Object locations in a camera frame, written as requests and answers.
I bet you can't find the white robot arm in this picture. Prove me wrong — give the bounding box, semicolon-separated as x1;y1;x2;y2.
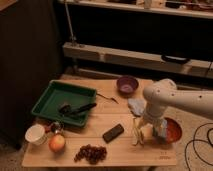
137;79;213;131

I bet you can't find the yellow banana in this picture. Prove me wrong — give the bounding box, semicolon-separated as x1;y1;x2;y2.
132;119;144;146

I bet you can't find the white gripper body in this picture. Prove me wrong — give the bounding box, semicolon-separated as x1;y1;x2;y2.
138;111;164;128

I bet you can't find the blue grey sponge block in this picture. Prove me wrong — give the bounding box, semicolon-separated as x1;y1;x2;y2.
153;119;167;141

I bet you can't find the black handle on ledge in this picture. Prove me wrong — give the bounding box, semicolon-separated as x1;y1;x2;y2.
161;55;190;64

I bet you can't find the grey crumpled cloth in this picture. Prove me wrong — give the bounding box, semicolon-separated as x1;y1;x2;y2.
128;98;145;117

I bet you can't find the black brush in tray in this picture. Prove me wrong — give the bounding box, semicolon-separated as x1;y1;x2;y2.
58;103;96;117

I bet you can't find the purple bowl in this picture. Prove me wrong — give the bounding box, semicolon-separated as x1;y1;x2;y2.
116;75;139;94

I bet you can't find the black rectangular block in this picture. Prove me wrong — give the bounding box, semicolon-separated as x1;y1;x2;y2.
103;124;124;143

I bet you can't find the white ceramic cup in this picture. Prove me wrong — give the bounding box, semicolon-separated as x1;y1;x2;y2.
25;124;46;145

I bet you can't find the bunch of dark grapes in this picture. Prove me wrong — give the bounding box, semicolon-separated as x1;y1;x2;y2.
74;144;107;164

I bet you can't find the wooden shelf with items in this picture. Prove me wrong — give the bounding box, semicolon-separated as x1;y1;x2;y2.
58;0;213;19

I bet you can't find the green plastic tray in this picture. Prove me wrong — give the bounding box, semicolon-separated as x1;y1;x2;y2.
31;81;96;127

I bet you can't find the metal pole stand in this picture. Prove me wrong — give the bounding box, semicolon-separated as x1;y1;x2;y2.
64;0;77;46

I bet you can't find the orange red bowl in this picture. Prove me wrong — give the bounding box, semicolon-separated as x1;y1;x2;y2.
165;117;182;144

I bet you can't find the red yellow apple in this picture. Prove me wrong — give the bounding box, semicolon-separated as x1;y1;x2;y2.
49;134;65;152

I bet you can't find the black cable on floor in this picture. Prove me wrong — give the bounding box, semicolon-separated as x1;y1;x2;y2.
184;122;213;171

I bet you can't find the small metal cup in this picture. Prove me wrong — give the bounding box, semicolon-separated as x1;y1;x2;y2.
50;121;64;134

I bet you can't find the thin dark twig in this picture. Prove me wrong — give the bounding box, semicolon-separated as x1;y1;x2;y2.
97;93;119;104

